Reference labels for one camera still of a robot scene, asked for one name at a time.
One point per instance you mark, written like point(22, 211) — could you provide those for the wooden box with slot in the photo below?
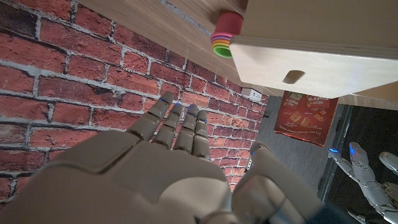
point(311, 46)

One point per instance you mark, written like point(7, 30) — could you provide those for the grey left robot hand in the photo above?
point(370, 186)

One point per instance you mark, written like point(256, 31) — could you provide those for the red brick printed backdrop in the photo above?
point(77, 77)

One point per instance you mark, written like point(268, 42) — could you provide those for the red cracker package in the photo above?
point(306, 119)

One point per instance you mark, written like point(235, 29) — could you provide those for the white power outlet strip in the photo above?
point(252, 94)

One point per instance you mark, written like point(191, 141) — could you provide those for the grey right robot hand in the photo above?
point(140, 177)

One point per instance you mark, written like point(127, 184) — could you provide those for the small green object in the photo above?
point(227, 31)

